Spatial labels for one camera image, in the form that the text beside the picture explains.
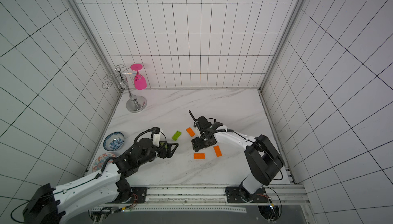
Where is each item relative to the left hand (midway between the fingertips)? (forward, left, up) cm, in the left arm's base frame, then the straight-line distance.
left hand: (170, 145), depth 80 cm
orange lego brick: (+13, -10, -9) cm, 19 cm away
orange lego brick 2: (+2, -26, -9) cm, 28 cm away
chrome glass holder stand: (+36, +32, -9) cm, 48 cm away
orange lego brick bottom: (-2, -16, -9) cm, 18 cm away
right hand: (+5, -15, -6) cm, 17 cm away
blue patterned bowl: (+6, +37, -8) cm, 38 cm away
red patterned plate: (-6, +38, -7) cm, 39 cm away
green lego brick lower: (-5, 0, +11) cm, 12 cm away
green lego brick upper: (+10, -1, -9) cm, 13 cm away
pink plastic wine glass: (+43, +26, +7) cm, 51 cm away
